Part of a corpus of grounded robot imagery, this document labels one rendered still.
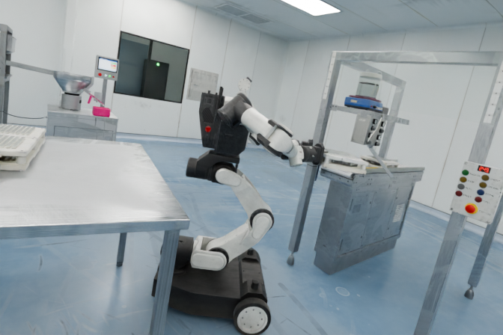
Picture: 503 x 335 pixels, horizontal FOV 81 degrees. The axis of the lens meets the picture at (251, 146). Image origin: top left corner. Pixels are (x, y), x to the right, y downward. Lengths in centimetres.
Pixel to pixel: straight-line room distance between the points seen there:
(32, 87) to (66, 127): 285
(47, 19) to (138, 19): 145
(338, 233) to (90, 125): 259
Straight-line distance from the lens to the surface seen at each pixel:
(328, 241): 250
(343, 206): 237
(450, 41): 575
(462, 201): 180
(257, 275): 195
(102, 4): 634
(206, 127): 154
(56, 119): 341
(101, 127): 346
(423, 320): 209
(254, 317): 180
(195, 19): 682
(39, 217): 97
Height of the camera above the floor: 123
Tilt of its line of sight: 9 degrees down
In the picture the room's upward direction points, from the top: 11 degrees clockwise
